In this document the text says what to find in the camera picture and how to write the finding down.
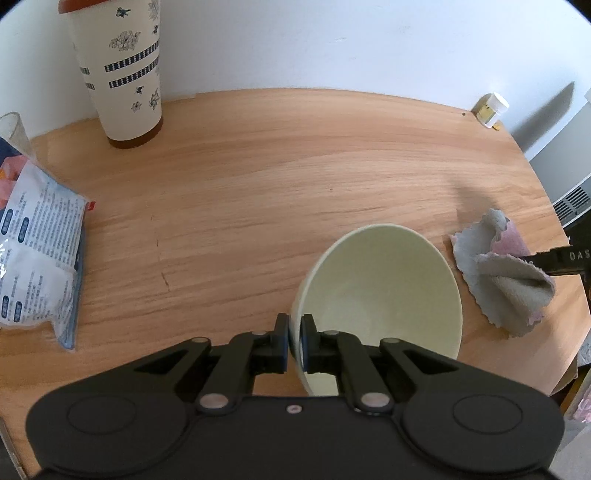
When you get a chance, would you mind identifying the pale green bowl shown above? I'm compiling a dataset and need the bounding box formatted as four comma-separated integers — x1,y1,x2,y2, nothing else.
291,224,464,398

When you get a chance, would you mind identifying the pink and grey cloth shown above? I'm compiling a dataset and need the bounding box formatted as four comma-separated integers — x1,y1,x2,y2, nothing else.
450,209,558,339

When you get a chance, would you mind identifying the white pill bottle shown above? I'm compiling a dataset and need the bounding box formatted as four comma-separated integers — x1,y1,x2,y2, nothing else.
475,92,510,127

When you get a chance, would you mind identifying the clear glass cup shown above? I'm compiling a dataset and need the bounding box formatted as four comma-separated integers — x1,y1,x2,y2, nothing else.
0,112,34,162

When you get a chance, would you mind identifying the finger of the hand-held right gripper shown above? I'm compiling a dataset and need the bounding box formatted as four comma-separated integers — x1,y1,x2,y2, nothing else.
519,249,570,278

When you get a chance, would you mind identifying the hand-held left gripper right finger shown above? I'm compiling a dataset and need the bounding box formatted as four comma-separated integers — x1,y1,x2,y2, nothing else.
300,314,462,415

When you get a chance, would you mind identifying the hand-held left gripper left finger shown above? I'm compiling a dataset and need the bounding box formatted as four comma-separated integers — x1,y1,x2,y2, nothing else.
131,314,291,413

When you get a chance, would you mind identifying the white floral tumbler, brown lid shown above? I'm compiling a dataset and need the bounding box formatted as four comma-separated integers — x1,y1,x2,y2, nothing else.
58,0,164,149

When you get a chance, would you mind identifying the blue and white plastic packet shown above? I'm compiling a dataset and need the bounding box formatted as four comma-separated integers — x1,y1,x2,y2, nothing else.
0,159,97,354

